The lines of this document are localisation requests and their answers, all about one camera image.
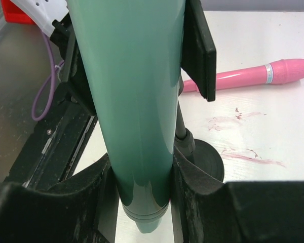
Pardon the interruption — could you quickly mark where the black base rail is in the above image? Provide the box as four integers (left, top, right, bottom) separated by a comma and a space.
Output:
4, 84, 97, 190

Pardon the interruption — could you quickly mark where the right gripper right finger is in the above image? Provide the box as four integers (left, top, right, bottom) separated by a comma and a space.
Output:
171, 154, 304, 242

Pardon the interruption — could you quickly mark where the black round-base mic stand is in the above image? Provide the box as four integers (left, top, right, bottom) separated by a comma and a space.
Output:
174, 106, 224, 182

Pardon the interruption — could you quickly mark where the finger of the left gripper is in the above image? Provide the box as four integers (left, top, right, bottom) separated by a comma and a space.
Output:
50, 14, 96, 115
181, 0, 216, 102

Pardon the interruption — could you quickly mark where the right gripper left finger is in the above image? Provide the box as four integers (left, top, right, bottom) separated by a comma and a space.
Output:
0, 155, 119, 242

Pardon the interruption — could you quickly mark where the pink toy microphone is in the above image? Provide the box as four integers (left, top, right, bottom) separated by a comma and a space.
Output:
181, 58, 304, 94

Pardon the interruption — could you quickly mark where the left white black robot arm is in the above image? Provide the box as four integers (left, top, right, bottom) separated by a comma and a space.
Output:
15, 1, 216, 115

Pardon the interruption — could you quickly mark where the green toy microphone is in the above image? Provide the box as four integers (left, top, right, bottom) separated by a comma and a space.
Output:
67, 1, 185, 233

